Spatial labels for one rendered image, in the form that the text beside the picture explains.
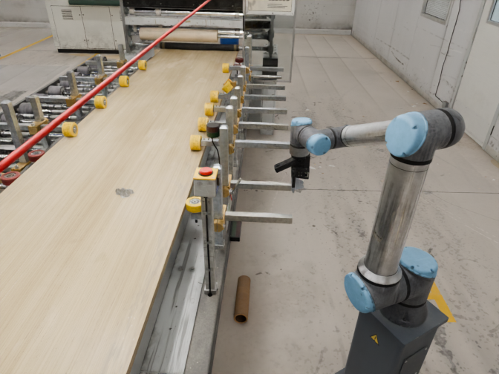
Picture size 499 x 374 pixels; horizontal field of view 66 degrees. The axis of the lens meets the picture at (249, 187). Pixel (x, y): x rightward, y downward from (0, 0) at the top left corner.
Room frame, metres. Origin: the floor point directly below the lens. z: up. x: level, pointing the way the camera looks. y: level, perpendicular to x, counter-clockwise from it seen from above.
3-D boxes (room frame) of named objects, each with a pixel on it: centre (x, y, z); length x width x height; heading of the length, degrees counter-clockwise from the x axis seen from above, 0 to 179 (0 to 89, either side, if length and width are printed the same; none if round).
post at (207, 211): (1.05, 0.14, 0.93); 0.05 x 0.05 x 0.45; 88
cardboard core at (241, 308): (1.61, 0.02, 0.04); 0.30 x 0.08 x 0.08; 178
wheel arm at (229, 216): (1.35, 0.03, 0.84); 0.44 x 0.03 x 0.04; 88
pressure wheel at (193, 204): (1.35, 0.23, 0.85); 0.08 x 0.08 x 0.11
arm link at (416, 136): (1.00, -0.46, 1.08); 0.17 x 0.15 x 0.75; 113
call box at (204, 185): (1.05, 0.14, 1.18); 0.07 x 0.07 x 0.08; 88
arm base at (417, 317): (1.08, -0.63, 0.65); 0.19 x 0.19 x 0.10
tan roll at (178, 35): (4.18, 0.56, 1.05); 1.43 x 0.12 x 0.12; 88
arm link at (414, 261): (1.07, -0.62, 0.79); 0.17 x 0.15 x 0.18; 113
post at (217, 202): (1.31, 0.13, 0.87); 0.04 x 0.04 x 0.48; 88
